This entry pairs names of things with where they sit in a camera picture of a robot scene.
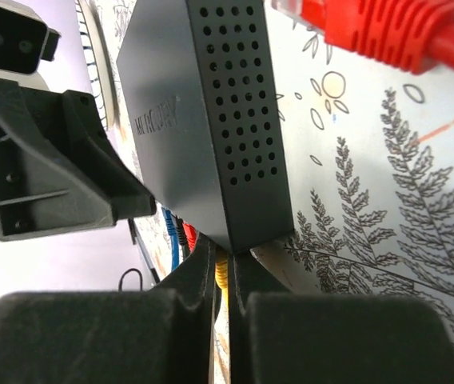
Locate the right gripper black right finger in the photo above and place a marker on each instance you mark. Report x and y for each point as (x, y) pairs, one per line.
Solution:
(277, 336)

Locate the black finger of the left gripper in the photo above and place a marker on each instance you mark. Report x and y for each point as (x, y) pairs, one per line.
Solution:
(59, 172)

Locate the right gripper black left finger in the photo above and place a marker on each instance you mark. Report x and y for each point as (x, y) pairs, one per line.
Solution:
(163, 335)

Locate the dark grey network switch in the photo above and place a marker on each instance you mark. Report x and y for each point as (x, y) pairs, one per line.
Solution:
(197, 79)

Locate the blue striped white plate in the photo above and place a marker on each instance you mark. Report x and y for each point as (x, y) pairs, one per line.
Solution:
(98, 63)

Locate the floral patterned table mat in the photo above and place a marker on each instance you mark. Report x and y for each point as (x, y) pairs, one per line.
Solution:
(370, 157)

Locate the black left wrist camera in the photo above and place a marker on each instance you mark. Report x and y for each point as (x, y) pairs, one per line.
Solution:
(25, 39)

